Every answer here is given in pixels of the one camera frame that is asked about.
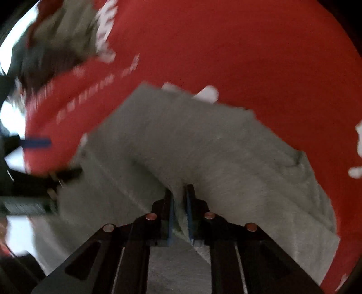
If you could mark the red printed blanket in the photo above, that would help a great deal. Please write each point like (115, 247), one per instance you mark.
(232, 51)

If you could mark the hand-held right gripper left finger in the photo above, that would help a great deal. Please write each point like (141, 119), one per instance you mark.
(170, 223)

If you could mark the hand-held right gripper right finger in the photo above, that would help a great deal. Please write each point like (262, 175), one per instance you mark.
(189, 220)

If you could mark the grey towel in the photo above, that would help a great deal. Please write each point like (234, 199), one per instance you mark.
(226, 158)

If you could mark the dark grey cloth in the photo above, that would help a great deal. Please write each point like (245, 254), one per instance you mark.
(56, 36)

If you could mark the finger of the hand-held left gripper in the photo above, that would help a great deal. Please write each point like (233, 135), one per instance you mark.
(36, 143)
(68, 174)

